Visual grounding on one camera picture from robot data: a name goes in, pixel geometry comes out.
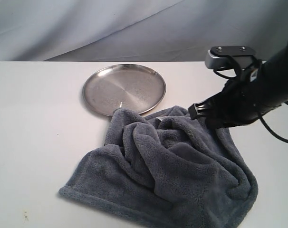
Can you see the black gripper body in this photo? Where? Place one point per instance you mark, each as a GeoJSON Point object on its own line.
{"type": "Point", "coordinates": [238, 105]}

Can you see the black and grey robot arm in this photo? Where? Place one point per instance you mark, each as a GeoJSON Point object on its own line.
{"type": "Point", "coordinates": [276, 68]}

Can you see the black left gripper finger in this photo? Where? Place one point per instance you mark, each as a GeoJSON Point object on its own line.
{"type": "Point", "coordinates": [211, 109]}

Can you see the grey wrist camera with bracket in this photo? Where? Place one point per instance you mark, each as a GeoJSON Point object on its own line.
{"type": "Point", "coordinates": [241, 59]}

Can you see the round stainless steel plate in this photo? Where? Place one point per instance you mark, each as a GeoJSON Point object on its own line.
{"type": "Point", "coordinates": [131, 86]}

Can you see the grey-blue fleece towel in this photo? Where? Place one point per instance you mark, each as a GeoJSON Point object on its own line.
{"type": "Point", "coordinates": [165, 170]}

